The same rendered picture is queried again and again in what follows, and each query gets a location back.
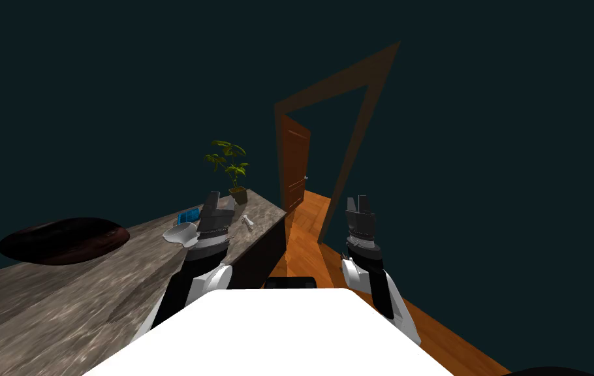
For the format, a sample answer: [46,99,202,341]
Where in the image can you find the dark red oval bowl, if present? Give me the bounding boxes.
[0,217,131,267]

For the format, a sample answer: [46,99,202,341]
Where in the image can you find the white mug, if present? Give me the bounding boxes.
[162,221,200,249]

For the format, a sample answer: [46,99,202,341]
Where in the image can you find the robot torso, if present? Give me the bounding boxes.
[82,276,455,376]

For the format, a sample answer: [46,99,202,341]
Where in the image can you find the blue ribbed object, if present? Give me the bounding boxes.
[177,208,202,226]

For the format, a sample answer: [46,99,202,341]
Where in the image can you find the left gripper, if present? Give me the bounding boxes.
[197,191,237,242]

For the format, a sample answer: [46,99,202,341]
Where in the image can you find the green potted plant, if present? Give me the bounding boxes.
[203,139,251,206]

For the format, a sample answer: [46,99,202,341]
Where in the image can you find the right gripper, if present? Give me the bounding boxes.
[345,195,378,240]

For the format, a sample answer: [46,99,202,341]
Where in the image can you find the brown wooden door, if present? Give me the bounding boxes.
[280,114,312,213]

